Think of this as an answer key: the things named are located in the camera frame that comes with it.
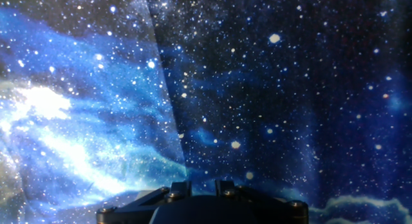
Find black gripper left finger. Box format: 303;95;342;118
96;181;193;224

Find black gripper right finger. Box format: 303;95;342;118
214;180;309;224

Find galaxy and meadow print cloth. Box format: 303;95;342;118
0;0;412;224

